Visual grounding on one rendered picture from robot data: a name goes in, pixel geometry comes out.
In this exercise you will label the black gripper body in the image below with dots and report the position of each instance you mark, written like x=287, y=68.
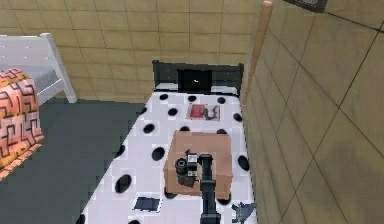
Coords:
x=184, y=170

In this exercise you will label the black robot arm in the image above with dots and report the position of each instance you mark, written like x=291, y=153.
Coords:
x=207, y=186

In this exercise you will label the brown cardboard box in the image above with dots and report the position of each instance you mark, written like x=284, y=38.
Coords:
x=213, y=146

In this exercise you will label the white bed with black spots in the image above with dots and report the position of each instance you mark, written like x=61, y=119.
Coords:
x=146, y=186

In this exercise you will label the dark grey flat tablet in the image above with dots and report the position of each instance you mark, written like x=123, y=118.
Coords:
x=146, y=203

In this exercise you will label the red and white book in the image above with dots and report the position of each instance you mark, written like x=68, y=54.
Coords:
x=203, y=112

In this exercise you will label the dark grey jagged object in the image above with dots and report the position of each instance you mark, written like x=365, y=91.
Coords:
x=242, y=212

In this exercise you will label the wooden baseball bat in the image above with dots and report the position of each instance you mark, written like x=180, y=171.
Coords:
x=259, y=43

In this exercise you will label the white bed with orange blanket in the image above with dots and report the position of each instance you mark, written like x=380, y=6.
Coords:
x=20, y=110

